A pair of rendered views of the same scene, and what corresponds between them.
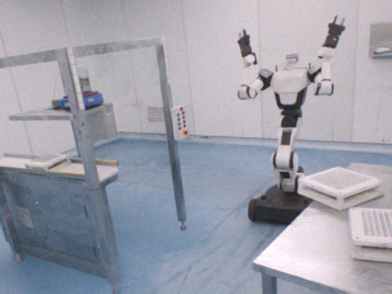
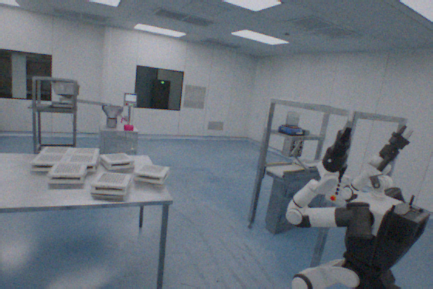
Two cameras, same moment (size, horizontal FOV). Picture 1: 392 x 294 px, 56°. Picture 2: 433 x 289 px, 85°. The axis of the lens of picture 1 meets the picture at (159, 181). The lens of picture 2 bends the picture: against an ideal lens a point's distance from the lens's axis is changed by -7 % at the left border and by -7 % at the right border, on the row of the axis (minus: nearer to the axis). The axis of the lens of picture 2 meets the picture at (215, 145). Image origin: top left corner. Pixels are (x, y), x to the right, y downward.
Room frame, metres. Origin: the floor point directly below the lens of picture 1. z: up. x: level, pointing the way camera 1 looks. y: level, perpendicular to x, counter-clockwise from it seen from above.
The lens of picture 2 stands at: (2.65, -2.52, 1.66)
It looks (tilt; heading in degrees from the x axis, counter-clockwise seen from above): 13 degrees down; 110
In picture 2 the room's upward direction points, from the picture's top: 8 degrees clockwise
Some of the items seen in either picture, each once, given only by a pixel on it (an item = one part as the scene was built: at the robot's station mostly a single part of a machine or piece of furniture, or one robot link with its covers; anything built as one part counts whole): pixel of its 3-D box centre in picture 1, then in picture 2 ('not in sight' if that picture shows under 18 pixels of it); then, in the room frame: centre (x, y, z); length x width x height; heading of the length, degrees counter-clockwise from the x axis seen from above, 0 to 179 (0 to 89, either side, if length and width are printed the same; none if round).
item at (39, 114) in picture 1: (60, 112); (297, 134); (2.52, 0.59, 1.25); 0.62 x 0.38 x 0.04; 54
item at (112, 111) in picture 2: not in sight; (115, 117); (-0.57, 0.99, 0.95); 0.49 x 0.36 x 0.37; 50
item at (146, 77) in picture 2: not in sight; (159, 89); (-1.54, 3.72, 1.43); 1.38 x 0.01 x 1.16; 50
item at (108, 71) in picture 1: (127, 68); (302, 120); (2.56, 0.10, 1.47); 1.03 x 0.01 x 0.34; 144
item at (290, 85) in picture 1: (291, 86); (381, 228); (3.09, -1.20, 1.11); 0.34 x 0.30 x 0.36; 57
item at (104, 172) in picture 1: (40, 169); (309, 168); (2.75, 0.89, 0.81); 1.35 x 0.25 x 0.05; 54
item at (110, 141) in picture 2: not in sight; (117, 147); (-0.50, 0.99, 0.38); 0.63 x 0.57 x 0.76; 50
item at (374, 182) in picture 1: (339, 181); (152, 170); (1.49, -0.79, 0.92); 0.25 x 0.24 x 0.02; 110
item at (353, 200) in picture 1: (338, 191); (151, 175); (1.49, -0.79, 0.87); 0.24 x 0.24 x 0.02; 20
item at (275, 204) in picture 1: (290, 191); not in sight; (3.02, -1.16, 0.19); 0.64 x 0.52 x 0.33; 147
